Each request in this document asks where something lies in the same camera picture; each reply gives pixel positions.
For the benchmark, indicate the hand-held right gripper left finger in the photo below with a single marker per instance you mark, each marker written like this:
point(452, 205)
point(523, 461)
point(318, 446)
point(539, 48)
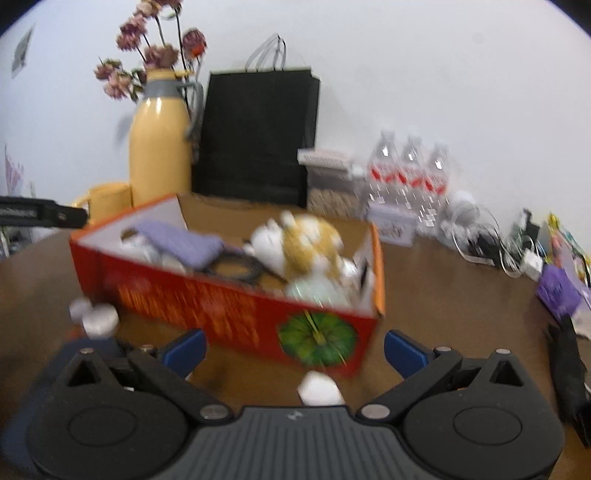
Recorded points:
point(187, 350)

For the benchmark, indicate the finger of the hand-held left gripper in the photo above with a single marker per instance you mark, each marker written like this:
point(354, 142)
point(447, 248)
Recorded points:
point(71, 217)

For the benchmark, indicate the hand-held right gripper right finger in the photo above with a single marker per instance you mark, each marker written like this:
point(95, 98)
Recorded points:
point(404, 353)

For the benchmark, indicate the red orange cardboard box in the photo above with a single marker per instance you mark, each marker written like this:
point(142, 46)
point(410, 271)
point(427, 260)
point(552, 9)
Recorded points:
point(194, 304)

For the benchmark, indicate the white bottle cap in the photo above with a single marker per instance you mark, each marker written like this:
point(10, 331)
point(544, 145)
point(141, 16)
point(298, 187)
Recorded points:
point(100, 319)

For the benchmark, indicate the pale green white packet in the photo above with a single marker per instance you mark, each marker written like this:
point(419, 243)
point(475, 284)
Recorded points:
point(318, 290)

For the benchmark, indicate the purple cloth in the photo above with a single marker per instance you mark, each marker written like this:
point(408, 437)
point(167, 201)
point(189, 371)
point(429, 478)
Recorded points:
point(180, 242)

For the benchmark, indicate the white yellow plush toy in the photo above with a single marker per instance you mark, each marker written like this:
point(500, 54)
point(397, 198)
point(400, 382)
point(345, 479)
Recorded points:
point(300, 244)

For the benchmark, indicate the yellow mug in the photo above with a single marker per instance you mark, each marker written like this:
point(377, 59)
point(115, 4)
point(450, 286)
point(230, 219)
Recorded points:
point(108, 201)

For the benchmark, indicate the small white round piece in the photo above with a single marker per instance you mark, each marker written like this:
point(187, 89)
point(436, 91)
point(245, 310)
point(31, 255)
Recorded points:
point(78, 308)

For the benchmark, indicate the yellow thermos jug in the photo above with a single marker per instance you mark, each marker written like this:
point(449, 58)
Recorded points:
point(159, 152)

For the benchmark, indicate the white floral tin box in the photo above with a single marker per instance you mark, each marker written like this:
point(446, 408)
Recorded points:
point(392, 226)

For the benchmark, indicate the white charger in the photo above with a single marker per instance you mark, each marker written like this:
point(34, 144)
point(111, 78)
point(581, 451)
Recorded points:
point(532, 265)

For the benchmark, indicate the white round device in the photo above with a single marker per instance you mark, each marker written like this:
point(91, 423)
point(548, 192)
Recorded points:
point(459, 205)

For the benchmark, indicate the purple packet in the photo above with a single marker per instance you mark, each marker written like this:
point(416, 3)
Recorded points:
point(556, 290)

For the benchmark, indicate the black pouch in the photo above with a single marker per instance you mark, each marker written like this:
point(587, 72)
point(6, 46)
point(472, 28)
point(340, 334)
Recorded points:
point(570, 374)

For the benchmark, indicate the clear seed container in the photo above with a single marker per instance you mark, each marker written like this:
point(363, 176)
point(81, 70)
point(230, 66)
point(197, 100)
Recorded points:
point(330, 198)

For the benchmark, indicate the dried pink flowers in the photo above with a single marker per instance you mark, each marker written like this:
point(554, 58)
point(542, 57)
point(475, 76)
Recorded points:
point(157, 53)

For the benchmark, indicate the colourful snack packets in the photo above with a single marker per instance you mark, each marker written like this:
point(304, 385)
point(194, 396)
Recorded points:
point(568, 244)

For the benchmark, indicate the black paper bag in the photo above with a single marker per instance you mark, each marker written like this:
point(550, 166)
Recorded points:
point(258, 138)

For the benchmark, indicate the purple wall sticker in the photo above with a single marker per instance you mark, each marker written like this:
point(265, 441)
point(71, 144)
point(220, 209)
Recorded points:
point(13, 170)

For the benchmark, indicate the wall poster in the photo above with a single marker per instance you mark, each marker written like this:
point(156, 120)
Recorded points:
point(22, 50)

